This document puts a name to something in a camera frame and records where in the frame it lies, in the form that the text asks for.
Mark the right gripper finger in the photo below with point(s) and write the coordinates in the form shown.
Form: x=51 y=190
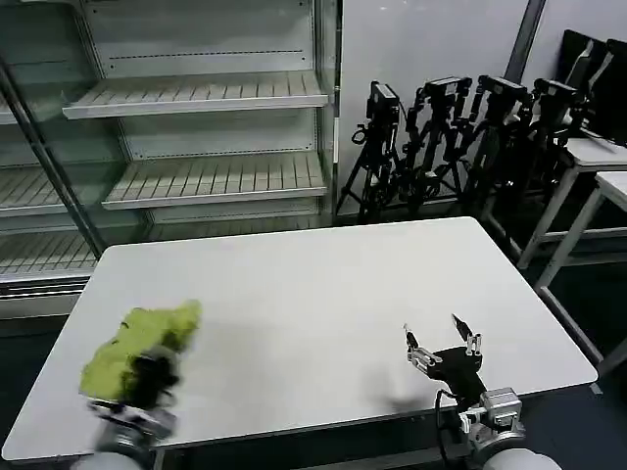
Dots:
x=472 y=343
x=419 y=356

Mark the black monitor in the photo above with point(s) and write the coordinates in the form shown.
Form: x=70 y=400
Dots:
x=575 y=54
x=612 y=88

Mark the grey wall pillar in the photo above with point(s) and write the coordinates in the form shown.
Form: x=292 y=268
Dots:
x=526 y=44

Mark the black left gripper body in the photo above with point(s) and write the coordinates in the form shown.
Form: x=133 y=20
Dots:
x=152 y=379

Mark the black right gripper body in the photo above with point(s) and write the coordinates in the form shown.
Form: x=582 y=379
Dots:
x=458 y=369

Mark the yellow-green cloth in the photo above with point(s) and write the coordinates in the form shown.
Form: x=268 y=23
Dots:
x=142 y=338

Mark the empty white shelf unit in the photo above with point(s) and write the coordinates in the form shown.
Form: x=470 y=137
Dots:
x=196 y=147

